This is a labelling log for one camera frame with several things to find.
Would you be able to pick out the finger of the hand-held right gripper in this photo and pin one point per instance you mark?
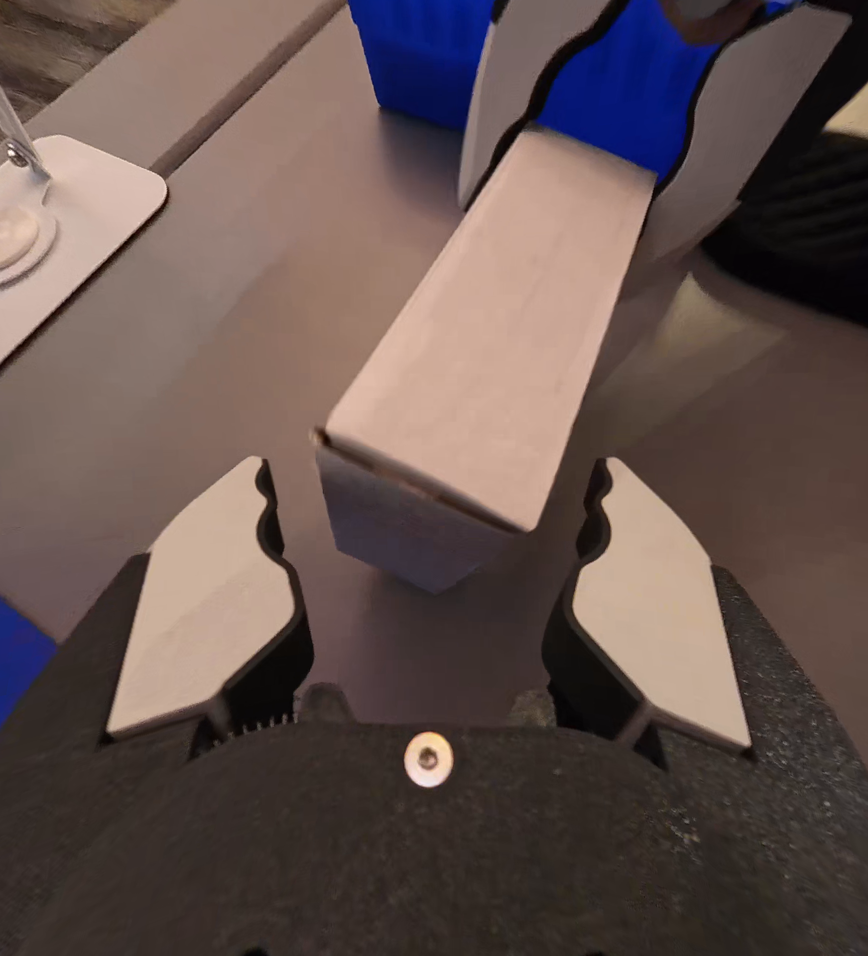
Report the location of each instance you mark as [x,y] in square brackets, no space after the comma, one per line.
[508,89]
[747,112]

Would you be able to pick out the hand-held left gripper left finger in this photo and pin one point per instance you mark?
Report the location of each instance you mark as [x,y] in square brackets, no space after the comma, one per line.
[202,612]

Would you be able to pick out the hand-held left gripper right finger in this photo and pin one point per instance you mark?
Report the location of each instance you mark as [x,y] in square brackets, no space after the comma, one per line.
[658,620]

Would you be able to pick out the white cardboard mailer box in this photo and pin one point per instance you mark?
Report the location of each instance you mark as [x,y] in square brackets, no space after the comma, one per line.
[493,336]

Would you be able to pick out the black mesh chair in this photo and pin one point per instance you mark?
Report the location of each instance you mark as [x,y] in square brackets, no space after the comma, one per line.
[815,239]

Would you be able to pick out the white sign stand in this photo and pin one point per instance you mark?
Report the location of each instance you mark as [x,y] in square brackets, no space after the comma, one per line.
[68,299]

